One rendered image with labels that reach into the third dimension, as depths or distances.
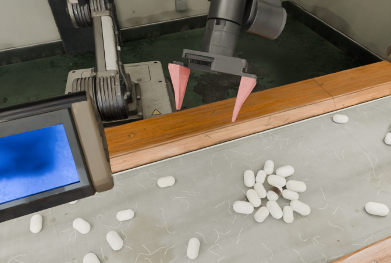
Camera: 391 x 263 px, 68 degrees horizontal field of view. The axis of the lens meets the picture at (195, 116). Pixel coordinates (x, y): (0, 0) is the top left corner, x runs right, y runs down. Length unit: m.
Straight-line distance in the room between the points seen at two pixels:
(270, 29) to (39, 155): 0.41
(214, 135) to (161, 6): 1.99
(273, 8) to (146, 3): 2.05
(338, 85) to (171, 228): 0.57
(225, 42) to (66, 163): 0.32
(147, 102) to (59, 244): 0.73
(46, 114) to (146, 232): 0.38
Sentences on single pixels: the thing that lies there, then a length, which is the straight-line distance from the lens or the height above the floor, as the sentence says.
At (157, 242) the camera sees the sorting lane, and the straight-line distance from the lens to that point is 0.55.
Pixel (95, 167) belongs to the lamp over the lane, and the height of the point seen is 1.07.
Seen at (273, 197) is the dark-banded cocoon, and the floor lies 0.76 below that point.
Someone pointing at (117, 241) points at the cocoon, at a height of 0.76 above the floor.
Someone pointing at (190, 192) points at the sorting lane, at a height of 0.74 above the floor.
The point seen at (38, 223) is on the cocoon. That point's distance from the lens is 0.61.
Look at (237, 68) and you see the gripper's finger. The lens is 0.45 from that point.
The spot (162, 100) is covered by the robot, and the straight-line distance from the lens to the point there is 1.19.
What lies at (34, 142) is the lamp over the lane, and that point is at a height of 1.09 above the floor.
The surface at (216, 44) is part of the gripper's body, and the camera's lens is 0.47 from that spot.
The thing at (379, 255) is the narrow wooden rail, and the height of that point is 0.76.
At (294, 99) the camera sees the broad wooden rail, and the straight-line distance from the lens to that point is 0.78.
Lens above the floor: 1.24
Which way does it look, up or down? 44 degrees down
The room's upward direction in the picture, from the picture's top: straight up
